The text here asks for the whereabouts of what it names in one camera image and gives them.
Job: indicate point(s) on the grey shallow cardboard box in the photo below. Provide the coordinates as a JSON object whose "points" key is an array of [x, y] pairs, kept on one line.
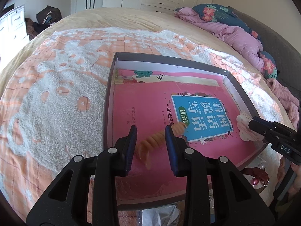
{"points": [[148, 62]]}

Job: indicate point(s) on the floral dark blue pillow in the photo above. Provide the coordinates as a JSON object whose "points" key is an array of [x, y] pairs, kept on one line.
{"points": [[223, 23]]}

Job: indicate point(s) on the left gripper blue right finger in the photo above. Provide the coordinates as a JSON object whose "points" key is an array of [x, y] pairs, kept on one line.
{"points": [[172, 149]]}

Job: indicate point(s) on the white drawer dresser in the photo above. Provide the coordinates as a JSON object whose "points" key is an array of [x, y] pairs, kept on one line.
{"points": [[13, 33]]}

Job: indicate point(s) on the red strap wristwatch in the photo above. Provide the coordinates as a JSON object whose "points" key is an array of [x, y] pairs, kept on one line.
{"points": [[259, 177]]}

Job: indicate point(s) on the black bag on floor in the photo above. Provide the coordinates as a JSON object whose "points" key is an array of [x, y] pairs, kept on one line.
{"points": [[45, 18]]}

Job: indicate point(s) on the pink children's book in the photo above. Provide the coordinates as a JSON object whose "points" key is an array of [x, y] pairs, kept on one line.
{"points": [[174, 131]]}

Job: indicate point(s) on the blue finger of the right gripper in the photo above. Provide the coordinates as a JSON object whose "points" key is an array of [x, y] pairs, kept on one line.
{"points": [[262, 127]]}

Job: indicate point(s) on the orange white fleece blanket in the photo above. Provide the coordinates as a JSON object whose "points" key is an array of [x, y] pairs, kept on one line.
{"points": [[53, 101]]}

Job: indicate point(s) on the pink quilt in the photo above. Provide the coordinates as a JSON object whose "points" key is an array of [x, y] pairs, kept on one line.
{"points": [[289, 102]]}

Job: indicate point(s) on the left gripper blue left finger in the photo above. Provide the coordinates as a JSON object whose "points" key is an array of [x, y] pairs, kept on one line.
{"points": [[130, 147]]}

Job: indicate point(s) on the grey headboard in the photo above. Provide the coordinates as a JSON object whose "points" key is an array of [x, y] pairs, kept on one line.
{"points": [[287, 58]]}

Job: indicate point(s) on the right hand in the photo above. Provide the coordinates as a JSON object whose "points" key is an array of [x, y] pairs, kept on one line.
{"points": [[297, 182]]}

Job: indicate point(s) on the beige bed sheet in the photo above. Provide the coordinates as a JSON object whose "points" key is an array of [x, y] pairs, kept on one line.
{"points": [[117, 21]]}

